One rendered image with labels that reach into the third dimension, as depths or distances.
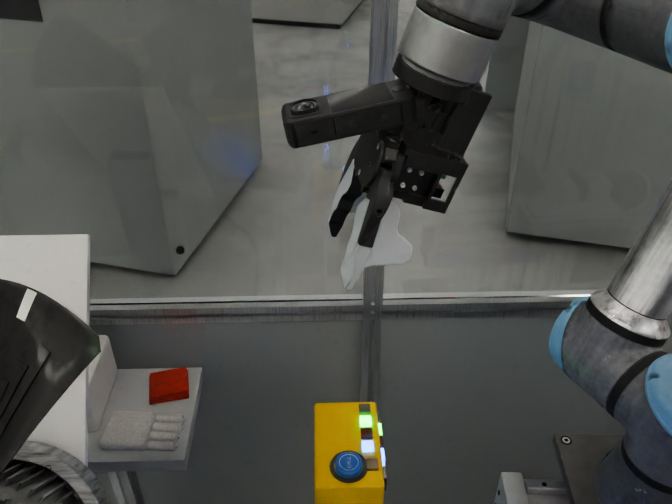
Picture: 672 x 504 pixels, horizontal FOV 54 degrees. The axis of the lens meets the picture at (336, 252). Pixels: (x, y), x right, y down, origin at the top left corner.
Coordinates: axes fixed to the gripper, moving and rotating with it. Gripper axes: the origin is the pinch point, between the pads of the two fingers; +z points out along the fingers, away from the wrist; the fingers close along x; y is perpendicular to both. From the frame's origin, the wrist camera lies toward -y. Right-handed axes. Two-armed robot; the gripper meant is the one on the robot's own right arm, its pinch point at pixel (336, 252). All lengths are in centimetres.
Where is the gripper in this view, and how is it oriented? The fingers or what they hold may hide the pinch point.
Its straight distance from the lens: 65.4
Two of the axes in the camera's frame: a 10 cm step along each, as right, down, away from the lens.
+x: -1.5, -5.7, 8.1
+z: -3.3, 8.0, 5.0
